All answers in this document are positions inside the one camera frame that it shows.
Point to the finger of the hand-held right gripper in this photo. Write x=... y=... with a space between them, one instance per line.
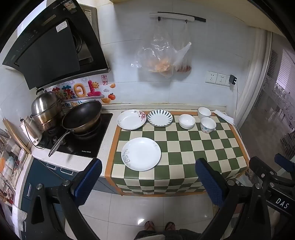
x=262 y=170
x=284 y=160

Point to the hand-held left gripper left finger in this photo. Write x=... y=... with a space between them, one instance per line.
x=88 y=182

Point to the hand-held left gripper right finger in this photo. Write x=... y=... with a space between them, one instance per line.
x=210 y=184

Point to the white dotted bowl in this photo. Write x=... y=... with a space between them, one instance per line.
x=208 y=125

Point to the black gas stove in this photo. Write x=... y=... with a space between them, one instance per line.
x=92 y=144

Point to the green checkered mat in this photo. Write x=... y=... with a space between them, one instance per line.
x=182 y=159

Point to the blue kitchen cabinet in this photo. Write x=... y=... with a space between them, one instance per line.
x=36 y=172

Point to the person's right foot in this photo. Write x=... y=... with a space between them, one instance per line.
x=169 y=226

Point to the person's foot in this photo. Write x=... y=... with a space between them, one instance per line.
x=149 y=225
x=169 y=226

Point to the white plate with grey flower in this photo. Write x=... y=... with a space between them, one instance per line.
x=141 y=154

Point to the folded white cloth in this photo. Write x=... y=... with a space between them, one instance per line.
x=224 y=117

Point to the person's dark clothing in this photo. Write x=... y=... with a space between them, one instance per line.
x=168 y=235

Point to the glass sliding door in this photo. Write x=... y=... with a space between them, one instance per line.
x=272 y=92

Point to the white bowl with dark rim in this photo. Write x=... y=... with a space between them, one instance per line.
x=204 y=112

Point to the white electric kettle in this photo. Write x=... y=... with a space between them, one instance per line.
x=32 y=136

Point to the person's left foot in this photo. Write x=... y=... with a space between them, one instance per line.
x=149 y=225

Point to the white plate with pink flowers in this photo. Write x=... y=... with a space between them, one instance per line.
x=130 y=120

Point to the cluttered side shelf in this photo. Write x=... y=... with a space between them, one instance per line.
x=10 y=170

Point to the blue striped plate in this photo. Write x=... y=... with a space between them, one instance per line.
x=160 y=118

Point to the wooden cutting board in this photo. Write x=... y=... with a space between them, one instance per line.
x=16 y=136

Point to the steel steamer pot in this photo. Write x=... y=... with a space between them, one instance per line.
x=46 y=105

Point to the black plug adapter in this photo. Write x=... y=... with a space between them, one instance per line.
x=232 y=79

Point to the small clear plastic bag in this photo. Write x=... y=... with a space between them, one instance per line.
x=183 y=57

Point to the clear plastic bag with food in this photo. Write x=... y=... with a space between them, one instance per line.
x=156 y=57

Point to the black range hood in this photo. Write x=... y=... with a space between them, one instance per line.
x=46 y=50

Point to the colourful wall sticker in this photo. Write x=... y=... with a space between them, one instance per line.
x=80 y=90

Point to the white wall socket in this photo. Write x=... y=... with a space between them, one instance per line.
x=222 y=79
x=211 y=77

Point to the white wall hook rail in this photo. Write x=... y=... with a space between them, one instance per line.
x=175 y=16

